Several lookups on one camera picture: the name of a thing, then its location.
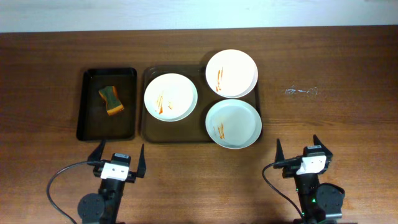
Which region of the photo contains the orange green sponge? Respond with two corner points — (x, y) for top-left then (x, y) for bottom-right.
(98, 86), (124, 116)

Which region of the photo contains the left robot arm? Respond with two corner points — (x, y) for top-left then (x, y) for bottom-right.
(78, 140), (146, 224)

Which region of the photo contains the small black tray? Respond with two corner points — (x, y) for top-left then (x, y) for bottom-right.
(76, 67), (137, 141)

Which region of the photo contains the large brown tray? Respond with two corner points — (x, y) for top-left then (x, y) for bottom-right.
(140, 65), (263, 144)

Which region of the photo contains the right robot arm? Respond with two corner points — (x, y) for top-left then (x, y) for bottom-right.
(273, 135), (345, 223)

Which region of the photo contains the white plate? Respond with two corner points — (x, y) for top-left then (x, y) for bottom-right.
(144, 73), (198, 122)
(205, 49), (258, 98)
(205, 99), (262, 149)

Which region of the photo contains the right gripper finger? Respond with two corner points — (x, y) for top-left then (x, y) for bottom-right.
(273, 139), (285, 169)
(313, 134), (324, 147)

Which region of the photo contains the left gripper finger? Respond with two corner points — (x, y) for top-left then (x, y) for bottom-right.
(87, 140), (106, 166)
(136, 144), (146, 178)

